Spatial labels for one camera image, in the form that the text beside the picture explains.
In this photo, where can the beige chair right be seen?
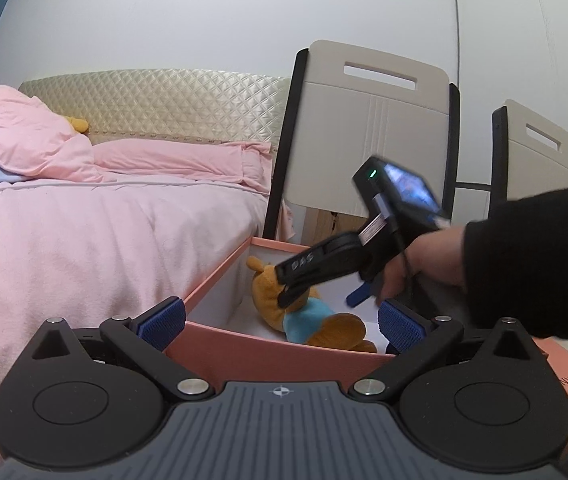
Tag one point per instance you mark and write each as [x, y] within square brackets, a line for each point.
[529, 154]

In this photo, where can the salmon pink storage box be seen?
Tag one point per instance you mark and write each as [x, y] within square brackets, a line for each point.
[224, 338]

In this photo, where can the black sleeve forearm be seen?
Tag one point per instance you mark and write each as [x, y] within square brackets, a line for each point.
[516, 265]

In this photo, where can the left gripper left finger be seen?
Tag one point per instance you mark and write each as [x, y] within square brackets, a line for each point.
[141, 343]

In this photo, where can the beige chair near bed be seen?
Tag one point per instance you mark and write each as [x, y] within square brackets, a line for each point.
[346, 103]

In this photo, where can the brown plush toy blue shirt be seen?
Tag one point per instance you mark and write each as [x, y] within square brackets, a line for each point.
[308, 320]

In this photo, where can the yellow plush toy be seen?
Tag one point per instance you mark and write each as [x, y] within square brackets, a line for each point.
[80, 125]

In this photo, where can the quilted beige headboard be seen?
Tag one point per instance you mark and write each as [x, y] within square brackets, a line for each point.
[173, 104]

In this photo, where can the pink pillow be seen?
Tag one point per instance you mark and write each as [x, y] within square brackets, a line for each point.
[244, 163]

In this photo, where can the bed with pink duvet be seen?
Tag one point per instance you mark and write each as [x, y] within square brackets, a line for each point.
[82, 243]

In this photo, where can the person right hand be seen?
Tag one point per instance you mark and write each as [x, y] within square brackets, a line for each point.
[437, 255]

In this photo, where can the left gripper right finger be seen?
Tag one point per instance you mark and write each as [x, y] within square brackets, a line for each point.
[419, 344]

